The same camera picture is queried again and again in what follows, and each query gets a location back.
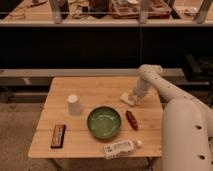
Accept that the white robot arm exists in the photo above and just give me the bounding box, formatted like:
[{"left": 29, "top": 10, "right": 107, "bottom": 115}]
[{"left": 133, "top": 64, "right": 213, "bottom": 171}]

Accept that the red-brown snack bar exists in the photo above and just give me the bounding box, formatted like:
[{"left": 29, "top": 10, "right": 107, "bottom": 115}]
[{"left": 126, "top": 110, "right": 138, "bottom": 130}]

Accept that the white upside-down cup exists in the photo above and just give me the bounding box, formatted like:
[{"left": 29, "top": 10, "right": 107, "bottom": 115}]
[{"left": 67, "top": 94, "right": 82, "bottom": 116}]

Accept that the white plastic bottle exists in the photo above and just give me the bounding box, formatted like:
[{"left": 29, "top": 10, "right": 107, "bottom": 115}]
[{"left": 103, "top": 140, "right": 143, "bottom": 159}]

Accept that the long wooden workbench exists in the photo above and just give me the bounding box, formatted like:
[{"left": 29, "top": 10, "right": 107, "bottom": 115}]
[{"left": 0, "top": 0, "right": 213, "bottom": 27}]

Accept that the green bowl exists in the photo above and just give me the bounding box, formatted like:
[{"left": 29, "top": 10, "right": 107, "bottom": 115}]
[{"left": 87, "top": 106, "right": 121, "bottom": 140}]

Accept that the wooden table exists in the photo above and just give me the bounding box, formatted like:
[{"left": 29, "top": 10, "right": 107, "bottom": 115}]
[{"left": 27, "top": 76, "right": 164, "bottom": 171}]

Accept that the white sponge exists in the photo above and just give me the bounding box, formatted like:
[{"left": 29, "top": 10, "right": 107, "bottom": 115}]
[{"left": 120, "top": 92, "right": 136, "bottom": 106}]

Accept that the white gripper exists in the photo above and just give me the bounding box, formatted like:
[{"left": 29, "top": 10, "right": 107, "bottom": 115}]
[{"left": 133, "top": 78, "right": 151, "bottom": 98}]

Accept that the red tray on workbench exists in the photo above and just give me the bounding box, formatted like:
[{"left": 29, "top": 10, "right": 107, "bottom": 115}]
[{"left": 109, "top": 0, "right": 171, "bottom": 19}]

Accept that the brown chocolate bar box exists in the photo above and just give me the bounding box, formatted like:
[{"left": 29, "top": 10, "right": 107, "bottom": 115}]
[{"left": 51, "top": 124, "right": 66, "bottom": 148}]

